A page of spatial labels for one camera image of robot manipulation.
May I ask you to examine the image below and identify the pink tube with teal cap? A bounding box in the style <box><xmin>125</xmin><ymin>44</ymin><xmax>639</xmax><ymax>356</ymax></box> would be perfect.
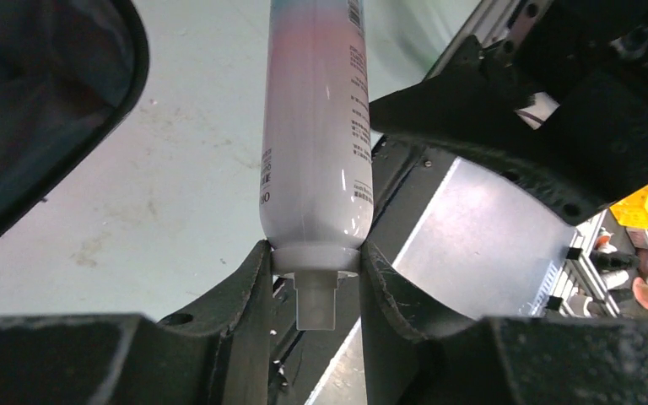
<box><xmin>259</xmin><ymin>1</ymin><xmax>374</xmax><ymax>331</ymax></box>

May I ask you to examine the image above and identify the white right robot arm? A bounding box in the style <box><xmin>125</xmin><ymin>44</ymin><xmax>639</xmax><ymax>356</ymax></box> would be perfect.
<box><xmin>370</xmin><ymin>1</ymin><xmax>648</xmax><ymax>225</ymax></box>

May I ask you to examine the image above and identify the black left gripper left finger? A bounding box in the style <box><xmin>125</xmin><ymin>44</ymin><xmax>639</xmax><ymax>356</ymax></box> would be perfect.
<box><xmin>0</xmin><ymin>241</ymin><xmax>273</xmax><ymax>404</ymax></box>

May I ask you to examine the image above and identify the pink and teal kids suitcase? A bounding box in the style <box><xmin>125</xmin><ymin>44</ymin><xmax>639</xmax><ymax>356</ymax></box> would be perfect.
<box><xmin>0</xmin><ymin>1</ymin><xmax>149</xmax><ymax>236</ymax></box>

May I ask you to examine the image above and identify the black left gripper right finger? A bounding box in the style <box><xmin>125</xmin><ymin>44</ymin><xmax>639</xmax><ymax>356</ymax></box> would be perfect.
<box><xmin>359</xmin><ymin>242</ymin><xmax>648</xmax><ymax>404</ymax></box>

